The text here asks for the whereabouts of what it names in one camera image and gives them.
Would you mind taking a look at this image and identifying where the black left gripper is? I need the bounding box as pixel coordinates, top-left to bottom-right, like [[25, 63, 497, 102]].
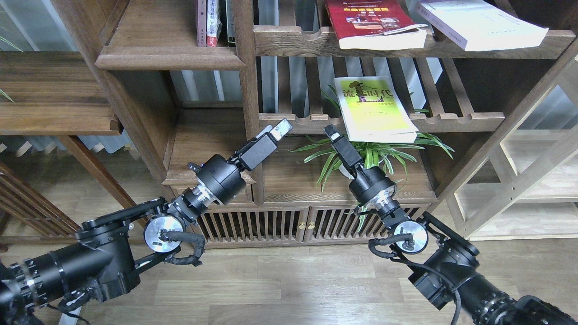
[[188, 119, 293, 205]]

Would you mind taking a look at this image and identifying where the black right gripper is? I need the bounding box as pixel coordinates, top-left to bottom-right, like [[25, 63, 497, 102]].
[[323, 124, 398, 210]]

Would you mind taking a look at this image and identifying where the yellow green book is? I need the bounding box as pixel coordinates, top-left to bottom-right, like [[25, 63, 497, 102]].
[[334, 76, 418, 144]]

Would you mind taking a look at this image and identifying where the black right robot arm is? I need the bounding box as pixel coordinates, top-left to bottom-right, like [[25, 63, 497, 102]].
[[324, 125, 577, 325]]

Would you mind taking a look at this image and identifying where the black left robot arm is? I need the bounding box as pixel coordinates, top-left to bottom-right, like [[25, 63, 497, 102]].
[[1, 119, 292, 325]]

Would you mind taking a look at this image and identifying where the light wooden shelf unit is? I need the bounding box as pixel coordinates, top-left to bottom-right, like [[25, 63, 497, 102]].
[[446, 58, 578, 241]]

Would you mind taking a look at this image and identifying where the right slatted cabinet door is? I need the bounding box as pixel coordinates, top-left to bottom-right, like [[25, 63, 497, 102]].
[[303, 204, 429, 243]]

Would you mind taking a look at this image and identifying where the slatted cabinet door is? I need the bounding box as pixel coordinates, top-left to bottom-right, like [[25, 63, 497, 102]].
[[303, 204, 429, 243], [189, 207, 309, 248]]

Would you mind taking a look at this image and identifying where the left slatted cabinet door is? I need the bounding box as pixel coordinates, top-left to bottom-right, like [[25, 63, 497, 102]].
[[189, 207, 309, 248]]

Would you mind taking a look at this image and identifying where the dark wooden bookshelf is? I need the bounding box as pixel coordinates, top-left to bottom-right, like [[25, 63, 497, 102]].
[[50, 0, 578, 250]]

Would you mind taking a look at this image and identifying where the upright red white book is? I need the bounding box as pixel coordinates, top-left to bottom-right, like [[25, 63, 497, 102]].
[[206, 0, 222, 47]]

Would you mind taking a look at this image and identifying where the upright dark book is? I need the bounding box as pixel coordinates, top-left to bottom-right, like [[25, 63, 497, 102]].
[[225, 0, 237, 47]]

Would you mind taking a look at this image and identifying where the upright pink spine book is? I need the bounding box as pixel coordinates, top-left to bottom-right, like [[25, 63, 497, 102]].
[[196, 0, 208, 47]]

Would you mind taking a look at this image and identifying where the white lavender book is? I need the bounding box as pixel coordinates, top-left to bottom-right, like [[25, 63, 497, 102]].
[[416, 0, 549, 51]]

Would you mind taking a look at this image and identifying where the dark wooden side table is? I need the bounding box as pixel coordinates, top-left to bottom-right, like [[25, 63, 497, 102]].
[[1, 51, 134, 225]]

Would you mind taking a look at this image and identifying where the dark wooden slatted rack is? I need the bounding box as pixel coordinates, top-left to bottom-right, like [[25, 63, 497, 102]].
[[0, 164, 80, 247]]

